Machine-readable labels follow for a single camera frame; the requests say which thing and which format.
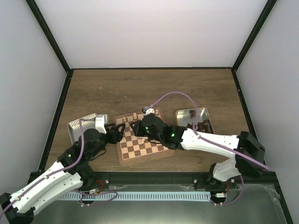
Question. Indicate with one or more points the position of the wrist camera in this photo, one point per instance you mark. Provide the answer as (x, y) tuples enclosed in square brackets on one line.
[(100, 121), (148, 110)]

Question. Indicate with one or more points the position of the black frame posts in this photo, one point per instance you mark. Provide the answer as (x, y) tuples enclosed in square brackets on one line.
[(269, 5)]

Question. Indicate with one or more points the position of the pile of dark chess pieces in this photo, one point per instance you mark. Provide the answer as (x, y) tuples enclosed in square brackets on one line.
[(201, 126)]

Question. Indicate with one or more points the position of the right metal tray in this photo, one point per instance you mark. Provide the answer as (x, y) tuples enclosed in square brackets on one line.
[(183, 118)]

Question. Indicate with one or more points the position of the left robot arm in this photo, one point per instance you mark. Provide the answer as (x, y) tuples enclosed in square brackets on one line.
[(70, 172)]

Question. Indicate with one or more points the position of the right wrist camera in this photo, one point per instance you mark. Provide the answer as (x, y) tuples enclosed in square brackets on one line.
[(148, 110)]

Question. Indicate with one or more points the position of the light blue cable duct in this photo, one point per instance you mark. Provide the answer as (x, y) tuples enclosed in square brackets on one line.
[(141, 196)]

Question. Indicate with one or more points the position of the black front rail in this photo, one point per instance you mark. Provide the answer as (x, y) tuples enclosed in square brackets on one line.
[(198, 180)]

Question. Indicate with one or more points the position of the metal tray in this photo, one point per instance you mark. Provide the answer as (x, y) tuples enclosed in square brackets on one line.
[(183, 118), (74, 128)]

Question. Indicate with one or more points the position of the left metal tray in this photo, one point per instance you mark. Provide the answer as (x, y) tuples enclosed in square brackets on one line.
[(74, 128)]

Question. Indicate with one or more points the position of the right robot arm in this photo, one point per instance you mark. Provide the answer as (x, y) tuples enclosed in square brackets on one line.
[(244, 153)]

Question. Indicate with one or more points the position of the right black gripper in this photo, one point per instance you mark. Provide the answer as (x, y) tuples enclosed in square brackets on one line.
[(138, 131)]

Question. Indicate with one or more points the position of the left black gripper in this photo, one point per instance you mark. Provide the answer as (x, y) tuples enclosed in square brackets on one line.
[(118, 136)]

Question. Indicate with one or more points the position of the wooden chess board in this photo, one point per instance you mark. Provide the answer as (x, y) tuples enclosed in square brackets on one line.
[(129, 150)]

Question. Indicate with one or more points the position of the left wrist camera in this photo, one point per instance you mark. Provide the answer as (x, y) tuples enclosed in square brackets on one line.
[(100, 121)]

